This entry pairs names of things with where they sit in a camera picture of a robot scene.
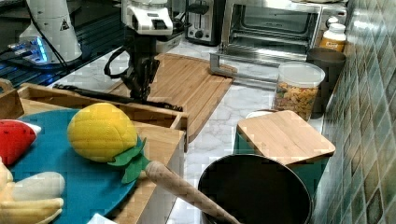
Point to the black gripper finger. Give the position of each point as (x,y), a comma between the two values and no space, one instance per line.
(150,67)
(130,79)

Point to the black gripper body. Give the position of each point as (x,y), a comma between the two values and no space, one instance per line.
(142,51)

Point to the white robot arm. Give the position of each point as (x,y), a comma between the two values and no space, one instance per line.
(145,21)

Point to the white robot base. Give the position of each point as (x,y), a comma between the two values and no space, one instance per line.
(50,38)

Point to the wooden drawer cabinet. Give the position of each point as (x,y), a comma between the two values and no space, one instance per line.
(96,150)

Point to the bamboo cutting board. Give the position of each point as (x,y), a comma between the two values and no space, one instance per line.
(186,82)

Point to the yellow plush corn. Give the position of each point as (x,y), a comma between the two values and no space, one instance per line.
(113,140)

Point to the silver black toaster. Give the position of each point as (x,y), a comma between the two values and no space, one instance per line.
(204,19)

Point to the toaster oven open door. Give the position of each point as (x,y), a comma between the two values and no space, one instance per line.
(251,67)

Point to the teal round plate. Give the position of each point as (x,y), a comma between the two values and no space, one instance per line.
(90,187)

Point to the small wooden box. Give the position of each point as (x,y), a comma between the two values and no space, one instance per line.
(10,102)

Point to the red plush strawberry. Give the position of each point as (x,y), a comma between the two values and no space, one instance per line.
(15,138)

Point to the white plush garlic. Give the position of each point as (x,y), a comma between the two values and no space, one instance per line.
(43,186)

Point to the yellow plush banana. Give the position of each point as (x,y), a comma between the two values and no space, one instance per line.
(25,212)

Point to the teal container bamboo lid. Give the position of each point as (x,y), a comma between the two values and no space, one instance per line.
(287,138)

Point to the clear jar with snacks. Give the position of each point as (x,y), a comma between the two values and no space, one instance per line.
(297,87)

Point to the stainless toaster oven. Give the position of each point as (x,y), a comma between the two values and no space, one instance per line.
(277,29)

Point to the black round pot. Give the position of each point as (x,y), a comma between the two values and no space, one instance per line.
(257,190)

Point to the orange white-capped bottle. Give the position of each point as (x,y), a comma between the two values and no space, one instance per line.
(334,37)

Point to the wooden rolling pin handle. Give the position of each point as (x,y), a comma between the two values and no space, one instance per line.
(162,176)

